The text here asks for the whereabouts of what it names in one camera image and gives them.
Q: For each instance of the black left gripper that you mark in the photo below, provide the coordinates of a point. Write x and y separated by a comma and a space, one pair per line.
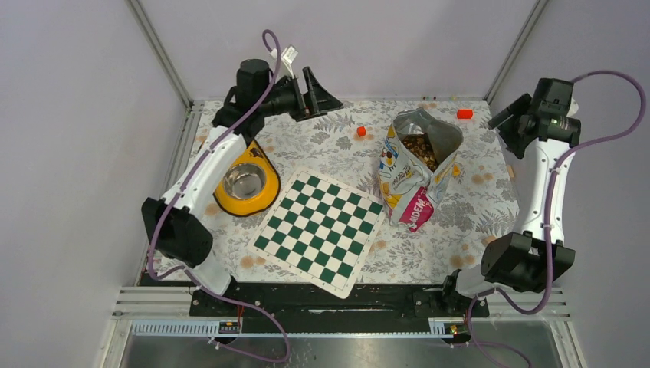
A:
310, 104

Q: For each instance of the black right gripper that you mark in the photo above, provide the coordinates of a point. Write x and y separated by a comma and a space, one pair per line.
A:
516, 109

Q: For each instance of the pet food bag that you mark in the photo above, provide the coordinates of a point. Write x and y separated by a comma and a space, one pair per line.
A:
415, 166

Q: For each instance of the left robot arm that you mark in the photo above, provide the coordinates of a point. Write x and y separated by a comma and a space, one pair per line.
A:
172, 222

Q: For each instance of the wooden cube near right arm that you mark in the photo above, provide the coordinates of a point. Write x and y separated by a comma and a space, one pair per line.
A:
487, 240

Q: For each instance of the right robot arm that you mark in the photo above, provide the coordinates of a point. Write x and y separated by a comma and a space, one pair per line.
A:
539, 131

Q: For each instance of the yellow double pet bowl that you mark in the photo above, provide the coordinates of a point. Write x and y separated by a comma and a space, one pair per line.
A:
251, 185

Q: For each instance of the red rectangular block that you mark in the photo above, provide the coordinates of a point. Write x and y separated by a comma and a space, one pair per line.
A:
465, 114

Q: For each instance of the green white chessboard mat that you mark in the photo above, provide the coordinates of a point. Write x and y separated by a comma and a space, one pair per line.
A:
321, 230

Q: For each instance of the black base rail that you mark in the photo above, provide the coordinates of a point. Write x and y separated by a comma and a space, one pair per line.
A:
412, 300

